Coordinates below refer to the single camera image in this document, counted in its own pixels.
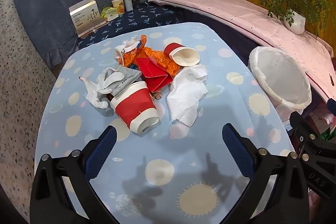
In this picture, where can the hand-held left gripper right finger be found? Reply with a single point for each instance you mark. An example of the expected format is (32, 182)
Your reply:
(236, 153)

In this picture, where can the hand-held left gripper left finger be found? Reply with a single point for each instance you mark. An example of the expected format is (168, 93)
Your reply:
(102, 153)

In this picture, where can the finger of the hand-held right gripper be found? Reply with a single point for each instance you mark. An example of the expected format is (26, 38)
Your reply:
(315, 150)
(332, 103)

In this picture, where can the white lined trash bin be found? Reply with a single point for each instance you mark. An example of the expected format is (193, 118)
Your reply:
(281, 74)

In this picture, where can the orange plastic wrapper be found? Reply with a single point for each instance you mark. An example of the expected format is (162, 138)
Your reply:
(160, 58)

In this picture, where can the large red paper cup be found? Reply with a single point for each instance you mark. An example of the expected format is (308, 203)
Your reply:
(134, 106)

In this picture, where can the white cloth glove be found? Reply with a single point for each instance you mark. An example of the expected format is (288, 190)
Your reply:
(128, 44)
(94, 92)

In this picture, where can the light blue printed blanket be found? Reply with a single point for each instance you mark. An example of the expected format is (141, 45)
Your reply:
(157, 187)

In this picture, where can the white paper towel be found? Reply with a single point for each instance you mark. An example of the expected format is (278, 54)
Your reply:
(186, 92)

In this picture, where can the red paper box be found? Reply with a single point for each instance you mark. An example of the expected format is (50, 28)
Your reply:
(152, 74)

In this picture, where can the orange snack packet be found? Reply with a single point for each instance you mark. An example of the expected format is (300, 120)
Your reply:
(128, 60)

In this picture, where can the small red paper cup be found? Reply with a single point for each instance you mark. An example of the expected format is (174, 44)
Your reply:
(173, 49)

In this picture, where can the pink cloth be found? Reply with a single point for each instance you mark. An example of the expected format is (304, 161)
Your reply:
(236, 11)

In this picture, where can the white cardboard box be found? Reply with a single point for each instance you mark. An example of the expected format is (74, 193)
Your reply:
(85, 16)

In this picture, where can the green packet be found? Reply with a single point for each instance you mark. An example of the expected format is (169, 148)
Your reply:
(109, 14)

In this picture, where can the navy printed cloth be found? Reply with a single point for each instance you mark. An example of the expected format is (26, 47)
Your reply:
(147, 16)

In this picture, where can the printed yellow tin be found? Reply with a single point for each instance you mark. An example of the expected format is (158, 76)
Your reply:
(118, 6)

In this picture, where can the tall white canister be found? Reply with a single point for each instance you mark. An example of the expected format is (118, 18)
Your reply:
(127, 1)

